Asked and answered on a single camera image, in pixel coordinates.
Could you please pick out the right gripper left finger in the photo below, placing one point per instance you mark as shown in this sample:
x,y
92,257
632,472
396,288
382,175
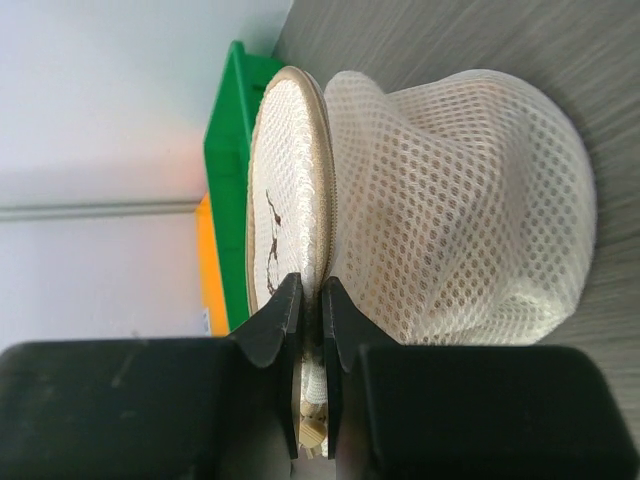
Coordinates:
x,y
170,408

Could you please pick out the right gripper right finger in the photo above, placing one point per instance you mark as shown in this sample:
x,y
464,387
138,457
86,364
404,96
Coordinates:
x,y
462,412

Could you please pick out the orange clip file folder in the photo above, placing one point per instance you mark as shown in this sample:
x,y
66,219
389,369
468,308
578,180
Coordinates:
x,y
212,291

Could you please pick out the green plastic tray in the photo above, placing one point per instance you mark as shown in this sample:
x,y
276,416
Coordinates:
x,y
226,149

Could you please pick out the left aluminium frame post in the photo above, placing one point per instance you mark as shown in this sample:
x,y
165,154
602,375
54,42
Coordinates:
x,y
95,210

